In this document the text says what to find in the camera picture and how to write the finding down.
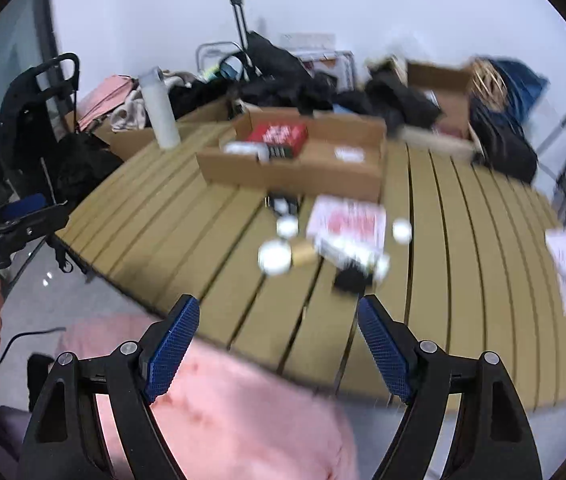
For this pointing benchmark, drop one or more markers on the red white booklet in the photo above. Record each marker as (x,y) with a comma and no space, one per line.
(348,222)

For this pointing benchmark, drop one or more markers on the pink jacket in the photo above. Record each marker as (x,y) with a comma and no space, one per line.
(238,410)

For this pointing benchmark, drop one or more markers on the black jacket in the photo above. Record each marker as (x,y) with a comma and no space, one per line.
(83,165)

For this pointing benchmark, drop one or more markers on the blue bag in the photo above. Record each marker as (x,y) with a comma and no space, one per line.
(523,82)

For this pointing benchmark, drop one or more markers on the black small device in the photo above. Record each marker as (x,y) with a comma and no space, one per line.
(283,203)

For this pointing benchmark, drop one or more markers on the lavender jacket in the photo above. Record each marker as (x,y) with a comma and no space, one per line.
(8,425)

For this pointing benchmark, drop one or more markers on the pink bag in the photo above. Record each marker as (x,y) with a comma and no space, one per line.
(105,97)

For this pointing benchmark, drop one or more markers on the black garment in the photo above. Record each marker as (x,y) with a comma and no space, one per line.
(403,95)

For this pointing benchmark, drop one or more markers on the cardboard box with flaps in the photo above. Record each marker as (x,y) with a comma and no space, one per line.
(443,90)

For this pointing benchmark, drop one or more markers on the white wall outlet strip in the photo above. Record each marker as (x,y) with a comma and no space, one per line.
(308,40)

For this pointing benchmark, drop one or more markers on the black clothes pile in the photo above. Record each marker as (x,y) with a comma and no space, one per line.
(283,75)

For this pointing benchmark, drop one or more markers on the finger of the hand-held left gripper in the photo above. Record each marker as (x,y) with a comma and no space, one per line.
(38,227)
(25,206)

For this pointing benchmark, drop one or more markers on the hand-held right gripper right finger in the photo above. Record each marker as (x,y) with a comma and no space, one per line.
(383,355)

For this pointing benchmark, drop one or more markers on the beige cloth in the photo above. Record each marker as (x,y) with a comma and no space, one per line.
(130,110)

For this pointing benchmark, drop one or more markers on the black bag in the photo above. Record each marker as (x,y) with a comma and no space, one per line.
(503,145)

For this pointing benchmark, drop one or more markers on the white small item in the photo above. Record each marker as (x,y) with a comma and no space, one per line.
(382,267)

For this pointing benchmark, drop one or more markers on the large cardboard box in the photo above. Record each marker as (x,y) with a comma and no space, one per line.
(128,142)

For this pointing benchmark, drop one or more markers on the wicker basket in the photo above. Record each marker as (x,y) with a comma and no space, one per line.
(488,82)

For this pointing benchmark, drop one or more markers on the white water bottle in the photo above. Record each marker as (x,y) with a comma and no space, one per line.
(160,110)

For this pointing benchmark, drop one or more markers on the printed white box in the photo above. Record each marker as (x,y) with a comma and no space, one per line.
(323,60)

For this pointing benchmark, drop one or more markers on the small white ball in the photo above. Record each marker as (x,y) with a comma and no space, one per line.
(287,226)
(402,230)

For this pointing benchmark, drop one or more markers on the white small packet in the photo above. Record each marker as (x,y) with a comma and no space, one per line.
(350,154)

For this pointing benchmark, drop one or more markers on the black pouch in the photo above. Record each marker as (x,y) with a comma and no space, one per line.
(38,375)

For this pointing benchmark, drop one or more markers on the white flat packet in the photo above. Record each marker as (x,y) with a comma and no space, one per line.
(245,149)

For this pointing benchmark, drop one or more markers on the red flat box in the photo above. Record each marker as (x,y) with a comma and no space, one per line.
(278,134)

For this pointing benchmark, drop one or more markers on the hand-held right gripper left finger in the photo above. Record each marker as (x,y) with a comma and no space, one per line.
(173,350)

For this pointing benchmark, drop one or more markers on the teal bag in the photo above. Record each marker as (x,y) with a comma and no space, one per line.
(213,74)

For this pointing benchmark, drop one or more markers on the black small object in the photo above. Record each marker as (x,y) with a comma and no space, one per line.
(350,280)

